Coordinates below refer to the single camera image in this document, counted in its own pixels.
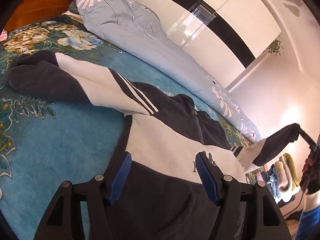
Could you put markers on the green leaf wall sticker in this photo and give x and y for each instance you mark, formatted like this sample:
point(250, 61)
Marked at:
point(275, 46)

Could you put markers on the teal floral blanket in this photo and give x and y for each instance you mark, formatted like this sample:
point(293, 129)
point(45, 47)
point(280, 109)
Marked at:
point(62, 135)

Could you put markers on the person's right forearm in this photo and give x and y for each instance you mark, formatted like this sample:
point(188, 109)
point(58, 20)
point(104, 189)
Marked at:
point(310, 212)

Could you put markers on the grey pillow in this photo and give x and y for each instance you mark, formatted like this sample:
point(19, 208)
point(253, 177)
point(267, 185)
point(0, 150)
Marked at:
point(72, 7)

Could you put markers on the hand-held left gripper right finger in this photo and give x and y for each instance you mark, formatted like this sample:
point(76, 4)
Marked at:
point(207, 180)

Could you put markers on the black and grey fleece jacket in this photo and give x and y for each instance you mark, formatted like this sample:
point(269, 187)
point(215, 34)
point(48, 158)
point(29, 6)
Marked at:
point(162, 140)

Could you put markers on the wooden headboard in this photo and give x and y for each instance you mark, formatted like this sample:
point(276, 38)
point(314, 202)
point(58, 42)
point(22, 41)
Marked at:
point(32, 2)

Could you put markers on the beige cloth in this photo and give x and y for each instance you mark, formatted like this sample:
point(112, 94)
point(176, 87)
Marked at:
point(281, 177)

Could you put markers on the yellow green towel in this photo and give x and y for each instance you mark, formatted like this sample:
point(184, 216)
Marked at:
point(290, 165)

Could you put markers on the blue folded cloth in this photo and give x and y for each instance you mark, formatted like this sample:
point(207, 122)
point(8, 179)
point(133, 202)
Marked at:
point(273, 186)

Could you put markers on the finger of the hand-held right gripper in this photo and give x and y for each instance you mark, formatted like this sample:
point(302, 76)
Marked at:
point(306, 137)

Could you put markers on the white glossy wardrobe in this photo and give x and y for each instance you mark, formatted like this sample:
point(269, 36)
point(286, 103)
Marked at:
point(212, 17)

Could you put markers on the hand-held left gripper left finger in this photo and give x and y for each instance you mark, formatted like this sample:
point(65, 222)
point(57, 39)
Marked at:
point(121, 177)

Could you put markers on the pink knitted cloth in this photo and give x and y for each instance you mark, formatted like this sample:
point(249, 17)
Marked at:
point(3, 35)

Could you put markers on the person's right hand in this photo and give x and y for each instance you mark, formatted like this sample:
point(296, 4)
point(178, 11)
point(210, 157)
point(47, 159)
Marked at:
point(308, 164)

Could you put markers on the light blue floral quilt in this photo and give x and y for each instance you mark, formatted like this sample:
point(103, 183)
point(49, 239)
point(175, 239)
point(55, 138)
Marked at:
point(140, 35)

